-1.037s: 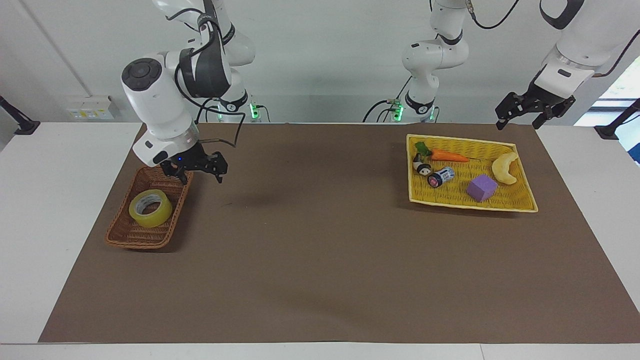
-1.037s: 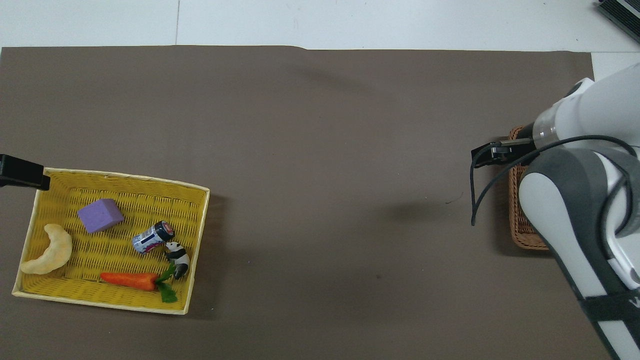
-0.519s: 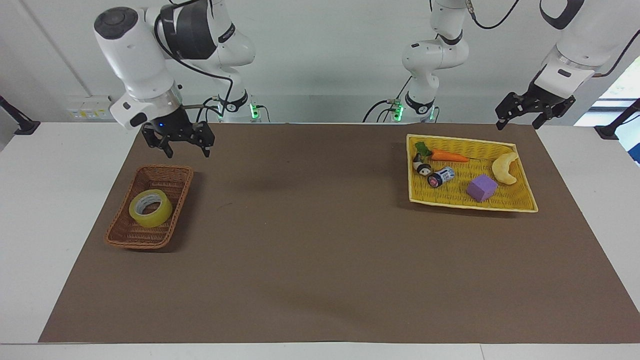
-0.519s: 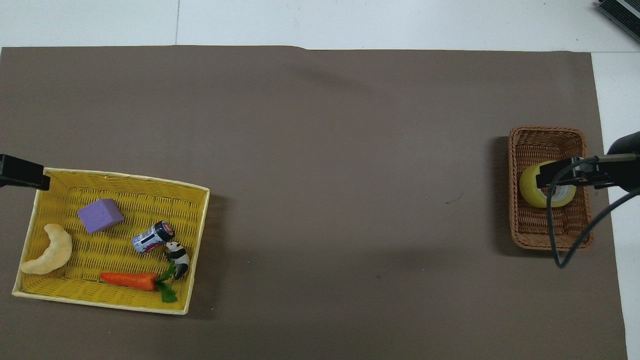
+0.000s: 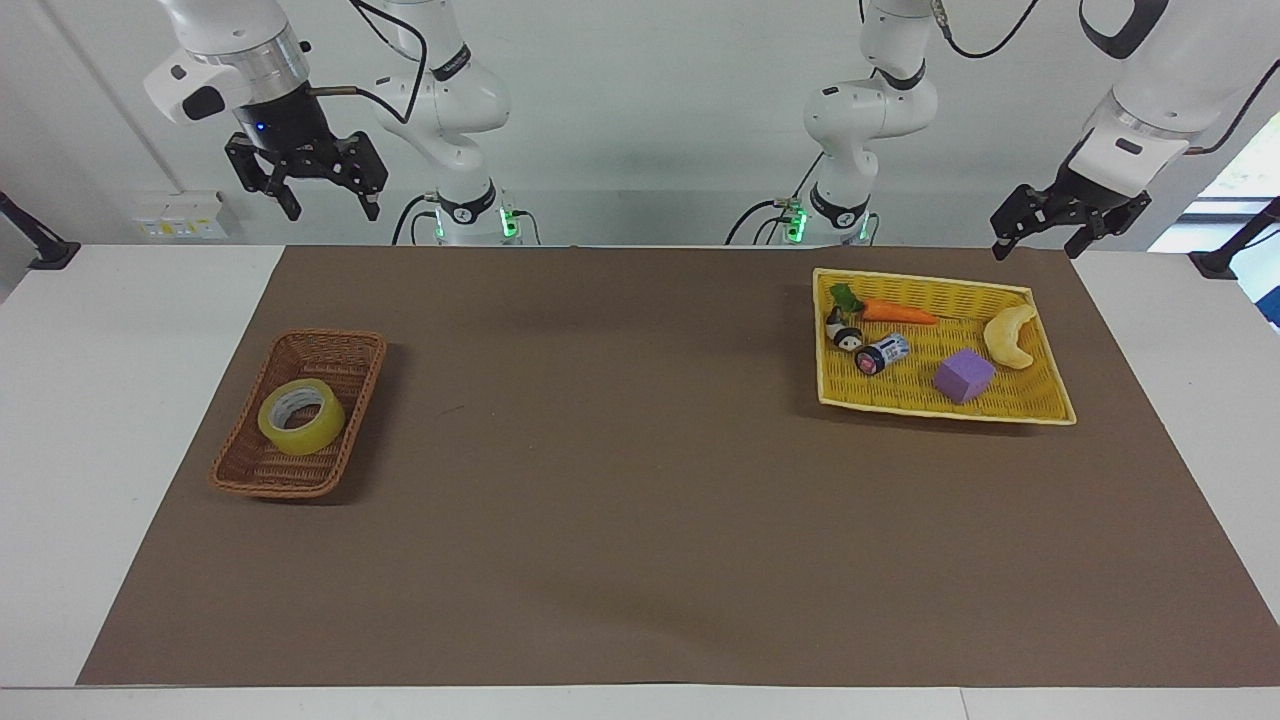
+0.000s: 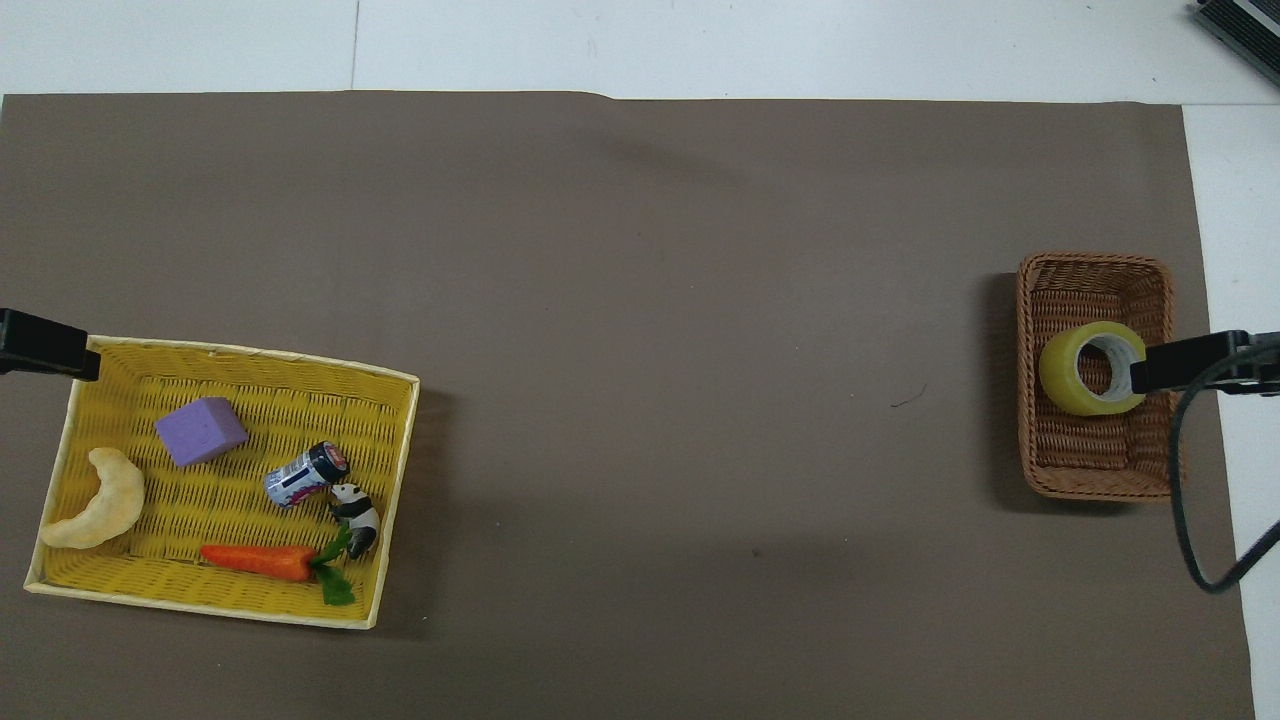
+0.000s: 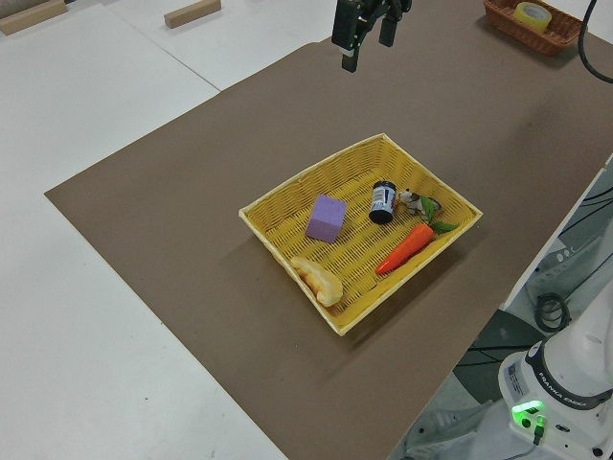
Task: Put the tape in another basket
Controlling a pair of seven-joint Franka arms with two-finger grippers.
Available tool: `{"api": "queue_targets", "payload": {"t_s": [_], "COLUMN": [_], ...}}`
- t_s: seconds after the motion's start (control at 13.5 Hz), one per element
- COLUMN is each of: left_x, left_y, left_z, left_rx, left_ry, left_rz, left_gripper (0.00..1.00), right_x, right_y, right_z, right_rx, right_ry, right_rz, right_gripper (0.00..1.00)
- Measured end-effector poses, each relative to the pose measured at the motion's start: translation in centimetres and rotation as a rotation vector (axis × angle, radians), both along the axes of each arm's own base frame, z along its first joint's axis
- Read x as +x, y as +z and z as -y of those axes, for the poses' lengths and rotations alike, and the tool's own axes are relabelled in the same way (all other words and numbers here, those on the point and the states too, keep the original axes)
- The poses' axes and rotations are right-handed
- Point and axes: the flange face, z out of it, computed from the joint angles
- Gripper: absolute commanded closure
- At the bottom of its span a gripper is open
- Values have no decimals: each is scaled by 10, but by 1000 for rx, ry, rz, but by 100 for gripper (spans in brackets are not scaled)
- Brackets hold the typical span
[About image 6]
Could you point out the toy carrot with green leaves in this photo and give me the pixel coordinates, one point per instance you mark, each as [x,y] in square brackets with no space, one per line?
[250,560]

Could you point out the panda figurine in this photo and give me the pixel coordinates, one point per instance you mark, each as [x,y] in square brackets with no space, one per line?
[358,515]

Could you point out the yellow woven rectangular basket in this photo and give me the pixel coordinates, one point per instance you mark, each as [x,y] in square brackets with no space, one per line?
[250,400]

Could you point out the purple foam block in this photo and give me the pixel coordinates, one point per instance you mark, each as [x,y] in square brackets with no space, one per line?
[200,432]

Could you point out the brown wicker basket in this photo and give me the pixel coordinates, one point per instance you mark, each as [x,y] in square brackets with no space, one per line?
[1090,460]

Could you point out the yellow-green tape roll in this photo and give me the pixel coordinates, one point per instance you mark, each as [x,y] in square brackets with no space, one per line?
[1060,375]

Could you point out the crescent-shaped toy bread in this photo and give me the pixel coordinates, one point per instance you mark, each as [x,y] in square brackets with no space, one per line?
[115,495]

